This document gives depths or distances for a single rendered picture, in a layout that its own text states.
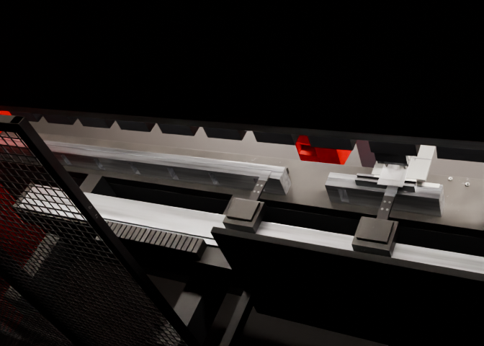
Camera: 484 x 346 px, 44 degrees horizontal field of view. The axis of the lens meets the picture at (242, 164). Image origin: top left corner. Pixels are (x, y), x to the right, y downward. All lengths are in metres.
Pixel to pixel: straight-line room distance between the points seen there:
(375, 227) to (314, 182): 0.46
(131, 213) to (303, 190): 0.66
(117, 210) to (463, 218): 1.26
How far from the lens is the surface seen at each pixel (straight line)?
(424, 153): 2.12
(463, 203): 2.13
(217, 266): 2.01
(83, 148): 2.79
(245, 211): 2.07
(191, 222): 2.19
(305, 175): 2.32
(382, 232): 1.89
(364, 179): 2.08
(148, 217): 2.30
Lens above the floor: 2.55
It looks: 43 degrees down
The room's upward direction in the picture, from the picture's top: 25 degrees counter-clockwise
